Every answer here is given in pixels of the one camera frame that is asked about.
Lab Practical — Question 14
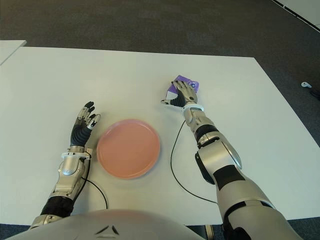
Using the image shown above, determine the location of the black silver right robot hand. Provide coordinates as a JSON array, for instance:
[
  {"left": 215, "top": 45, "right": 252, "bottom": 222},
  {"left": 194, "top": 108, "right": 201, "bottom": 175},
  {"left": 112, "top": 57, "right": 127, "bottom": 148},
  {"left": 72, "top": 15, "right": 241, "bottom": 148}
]
[{"left": 160, "top": 79, "right": 201, "bottom": 109}]

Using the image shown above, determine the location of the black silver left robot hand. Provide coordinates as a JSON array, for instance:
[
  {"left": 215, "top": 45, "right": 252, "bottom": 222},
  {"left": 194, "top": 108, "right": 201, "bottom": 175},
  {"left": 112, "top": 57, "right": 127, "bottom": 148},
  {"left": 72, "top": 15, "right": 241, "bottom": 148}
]
[{"left": 69, "top": 101, "right": 102, "bottom": 148}]

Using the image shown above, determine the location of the purple white tissue pack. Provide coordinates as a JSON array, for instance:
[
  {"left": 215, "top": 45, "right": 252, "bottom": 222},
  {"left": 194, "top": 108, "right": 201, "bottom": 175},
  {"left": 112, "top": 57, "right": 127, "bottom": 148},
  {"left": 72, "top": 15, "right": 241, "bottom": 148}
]
[{"left": 165, "top": 74, "right": 201, "bottom": 101}]

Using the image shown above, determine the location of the round pink plate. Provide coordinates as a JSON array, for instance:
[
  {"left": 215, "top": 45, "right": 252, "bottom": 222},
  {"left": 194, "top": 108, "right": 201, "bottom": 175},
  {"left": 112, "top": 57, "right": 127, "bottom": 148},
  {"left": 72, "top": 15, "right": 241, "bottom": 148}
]
[{"left": 96, "top": 118, "right": 161, "bottom": 179}]

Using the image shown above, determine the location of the silver robot torso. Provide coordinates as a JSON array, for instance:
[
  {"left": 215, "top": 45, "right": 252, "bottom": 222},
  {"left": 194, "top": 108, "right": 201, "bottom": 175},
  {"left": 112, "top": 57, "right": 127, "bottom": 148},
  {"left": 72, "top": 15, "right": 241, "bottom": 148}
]
[{"left": 9, "top": 208, "right": 208, "bottom": 240}]

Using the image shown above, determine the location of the white neighbouring table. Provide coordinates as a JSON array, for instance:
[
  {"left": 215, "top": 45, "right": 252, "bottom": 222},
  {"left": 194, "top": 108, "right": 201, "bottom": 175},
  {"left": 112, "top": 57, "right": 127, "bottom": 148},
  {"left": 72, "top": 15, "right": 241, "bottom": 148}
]
[{"left": 0, "top": 39, "right": 27, "bottom": 66}]

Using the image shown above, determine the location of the white panel with black edge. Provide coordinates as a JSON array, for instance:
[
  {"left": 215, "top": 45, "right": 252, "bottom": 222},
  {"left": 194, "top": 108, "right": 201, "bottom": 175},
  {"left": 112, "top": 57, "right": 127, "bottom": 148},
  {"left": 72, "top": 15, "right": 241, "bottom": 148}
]
[{"left": 272, "top": 0, "right": 320, "bottom": 30}]

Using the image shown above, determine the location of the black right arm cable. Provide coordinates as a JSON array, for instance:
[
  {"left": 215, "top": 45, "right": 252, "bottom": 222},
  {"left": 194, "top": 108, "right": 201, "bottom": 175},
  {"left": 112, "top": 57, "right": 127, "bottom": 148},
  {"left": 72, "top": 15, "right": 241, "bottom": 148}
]
[{"left": 170, "top": 119, "right": 220, "bottom": 205}]

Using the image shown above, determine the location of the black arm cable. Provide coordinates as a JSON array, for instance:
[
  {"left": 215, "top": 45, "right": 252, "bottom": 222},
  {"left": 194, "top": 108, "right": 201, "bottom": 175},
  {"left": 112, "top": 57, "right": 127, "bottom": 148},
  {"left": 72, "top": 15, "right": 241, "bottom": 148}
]
[
  {"left": 81, "top": 154, "right": 109, "bottom": 210},
  {"left": 170, "top": 119, "right": 220, "bottom": 205}
]

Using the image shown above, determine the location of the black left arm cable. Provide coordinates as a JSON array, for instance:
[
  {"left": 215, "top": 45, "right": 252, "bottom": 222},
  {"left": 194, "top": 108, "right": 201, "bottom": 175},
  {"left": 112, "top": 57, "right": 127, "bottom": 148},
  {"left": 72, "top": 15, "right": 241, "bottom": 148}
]
[{"left": 81, "top": 154, "right": 109, "bottom": 210}]

